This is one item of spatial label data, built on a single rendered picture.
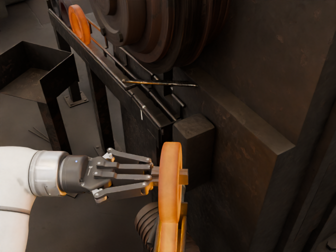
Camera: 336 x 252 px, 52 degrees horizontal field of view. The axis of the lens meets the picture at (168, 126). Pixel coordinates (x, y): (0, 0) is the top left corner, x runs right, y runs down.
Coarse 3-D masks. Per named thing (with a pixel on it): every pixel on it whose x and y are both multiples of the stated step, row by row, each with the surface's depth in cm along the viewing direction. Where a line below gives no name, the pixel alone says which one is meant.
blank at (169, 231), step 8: (168, 224) 74; (176, 224) 75; (168, 232) 74; (176, 232) 77; (160, 240) 73; (168, 240) 73; (176, 240) 83; (160, 248) 73; (168, 248) 73; (176, 248) 86
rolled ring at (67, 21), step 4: (60, 0) 173; (64, 0) 168; (68, 0) 168; (60, 4) 177; (64, 4) 168; (68, 4) 168; (60, 8) 179; (64, 8) 180; (64, 12) 181; (64, 16) 181; (68, 16) 170; (64, 20) 181; (68, 20) 182; (68, 24) 180
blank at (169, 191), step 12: (168, 144) 65; (180, 144) 68; (168, 156) 62; (180, 156) 69; (168, 168) 61; (180, 168) 70; (168, 180) 60; (168, 192) 60; (180, 192) 71; (168, 204) 61; (180, 204) 72; (168, 216) 62
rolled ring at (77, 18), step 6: (72, 6) 157; (78, 6) 157; (72, 12) 159; (78, 12) 154; (72, 18) 166; (78, 18) 154; (84, 18) 155; (72, 24) 167; (78, 24) 169; (84, 24) 155; (78, 30) 169; (84, 30) 156; (78, 36) 167; (84, 36) 158; (84, 42) 161
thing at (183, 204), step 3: (183, 204) 86; (186, 204) 86; (180, 207) 87; (183, 207) 87; (186, 207) 86; (180, 210) 87; (183, 210) 87; (186, 210) 87; (180, 213) 88; (183, 213) 88; (186, 213) 88; (180, 216) 89; (180, 219) 89; (180, 222) 90; (180, 225) 91; (180, 228) 92
